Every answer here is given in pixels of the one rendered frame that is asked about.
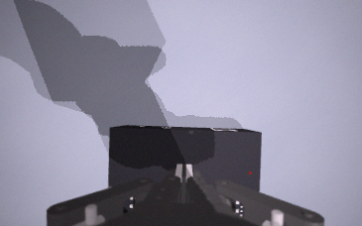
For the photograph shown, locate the black lighting desk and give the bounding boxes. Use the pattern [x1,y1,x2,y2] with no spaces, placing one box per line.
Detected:
[108,125,262,191]

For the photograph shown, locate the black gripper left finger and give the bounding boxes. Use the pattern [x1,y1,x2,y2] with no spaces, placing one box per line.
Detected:
[47,164,184,226]

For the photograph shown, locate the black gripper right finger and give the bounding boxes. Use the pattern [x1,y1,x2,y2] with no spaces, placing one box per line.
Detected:
[183,165,324,226]

